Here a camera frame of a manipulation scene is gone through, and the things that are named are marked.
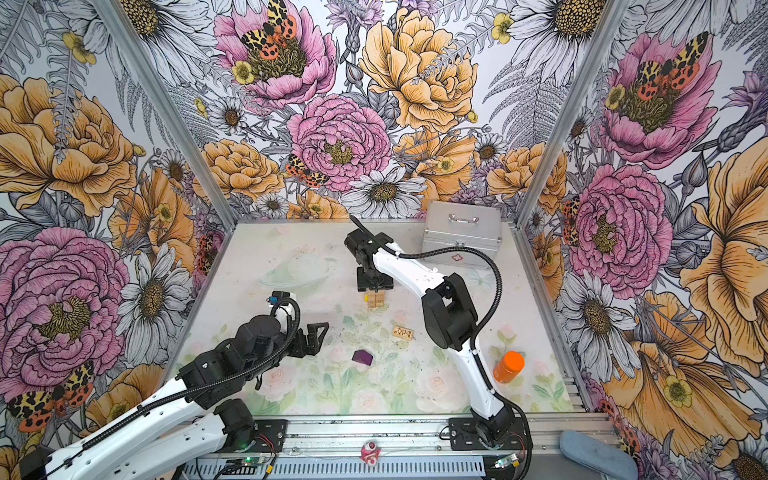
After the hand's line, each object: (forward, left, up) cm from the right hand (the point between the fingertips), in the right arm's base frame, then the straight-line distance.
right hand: (375, 294), depth 93 cm
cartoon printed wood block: (-10, -8, -6) cm, 14 cm away
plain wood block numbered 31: (0, +1, -4) cm, 5 cm away
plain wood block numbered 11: (0, -1, -4) cm, 4 cm away
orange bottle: (-24, -34, +2) cm, 41 cm away
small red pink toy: (-41, +1, -3) cm, 41 cm away
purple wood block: (-17, +4, -7) cm, 18 cm away
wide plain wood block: (+2, -1, -3) cm, 4 cm away
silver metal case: (+22, -25, +8) cm, 34 cm away
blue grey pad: (-42, -51, -4) cm, 66 cm away
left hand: (-17, +15, +9) cm, 24 cm away
